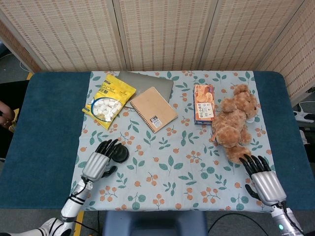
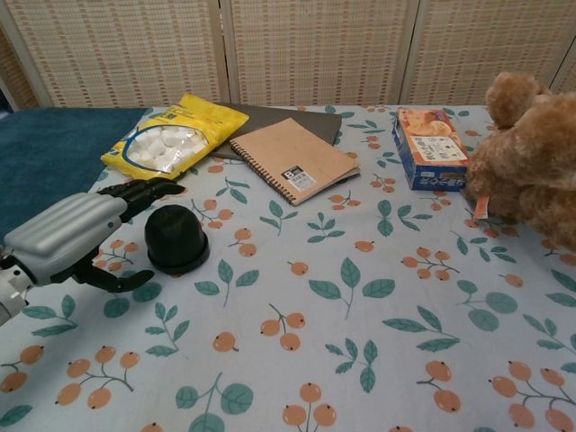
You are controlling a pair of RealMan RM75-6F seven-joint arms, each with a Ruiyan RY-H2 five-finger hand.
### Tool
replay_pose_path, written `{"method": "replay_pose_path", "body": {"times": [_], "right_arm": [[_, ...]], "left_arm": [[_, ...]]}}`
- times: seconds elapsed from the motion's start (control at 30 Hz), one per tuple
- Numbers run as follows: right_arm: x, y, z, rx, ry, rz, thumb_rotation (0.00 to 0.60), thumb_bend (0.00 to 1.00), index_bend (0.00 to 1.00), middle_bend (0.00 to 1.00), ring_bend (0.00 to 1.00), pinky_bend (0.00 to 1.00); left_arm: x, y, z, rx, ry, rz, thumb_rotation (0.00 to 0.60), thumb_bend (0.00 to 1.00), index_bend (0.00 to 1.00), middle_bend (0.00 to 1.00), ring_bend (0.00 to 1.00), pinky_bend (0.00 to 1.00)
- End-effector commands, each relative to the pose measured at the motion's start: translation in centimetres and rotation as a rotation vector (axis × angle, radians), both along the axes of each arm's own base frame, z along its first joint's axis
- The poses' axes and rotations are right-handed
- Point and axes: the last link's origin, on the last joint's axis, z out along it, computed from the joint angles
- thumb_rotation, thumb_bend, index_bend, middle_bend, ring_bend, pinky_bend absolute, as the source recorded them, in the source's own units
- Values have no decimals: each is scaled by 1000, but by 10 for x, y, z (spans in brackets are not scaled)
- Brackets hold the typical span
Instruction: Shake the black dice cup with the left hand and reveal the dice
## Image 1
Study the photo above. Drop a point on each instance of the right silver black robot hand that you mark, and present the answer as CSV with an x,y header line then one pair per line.
x,y
267,186

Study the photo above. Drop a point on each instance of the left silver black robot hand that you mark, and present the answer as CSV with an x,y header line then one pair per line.
x,y
97,164

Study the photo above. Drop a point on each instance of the black round cup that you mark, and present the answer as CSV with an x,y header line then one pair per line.
x,y
121,153

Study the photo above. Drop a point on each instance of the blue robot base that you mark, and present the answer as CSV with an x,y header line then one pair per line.
x,y
155,223

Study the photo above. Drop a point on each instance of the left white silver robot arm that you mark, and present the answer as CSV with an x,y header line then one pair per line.
x,y
71,206

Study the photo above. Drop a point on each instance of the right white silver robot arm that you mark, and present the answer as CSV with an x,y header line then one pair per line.
x,y
285,221

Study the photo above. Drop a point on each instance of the bystander hand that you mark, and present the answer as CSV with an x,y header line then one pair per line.
x,y
7,114

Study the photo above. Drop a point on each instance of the teal felt table cover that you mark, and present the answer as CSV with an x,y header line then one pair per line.
x,y
49,123

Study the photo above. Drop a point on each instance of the floral fruit print tablecloth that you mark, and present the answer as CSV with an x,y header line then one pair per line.
x,y
167,172

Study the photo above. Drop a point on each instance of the brown plush dog toy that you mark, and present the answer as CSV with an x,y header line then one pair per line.
x,y
231,123

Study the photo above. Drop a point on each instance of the yellow marshmallow bag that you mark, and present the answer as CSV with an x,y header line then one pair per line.
x,y
115,93

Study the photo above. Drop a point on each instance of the white power strip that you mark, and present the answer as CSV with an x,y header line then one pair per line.
x,y
300,116

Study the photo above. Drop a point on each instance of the kraft spiral notebook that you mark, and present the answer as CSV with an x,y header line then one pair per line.
x,y
152,108

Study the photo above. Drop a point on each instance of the grey closed laptop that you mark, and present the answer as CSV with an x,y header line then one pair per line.
x,y
147,81

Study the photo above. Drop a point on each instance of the orange and blue cookie box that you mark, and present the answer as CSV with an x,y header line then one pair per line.
x,y
204,105

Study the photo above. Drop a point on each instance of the woven bamboo folding screen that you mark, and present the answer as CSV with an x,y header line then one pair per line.
x,y
167,32

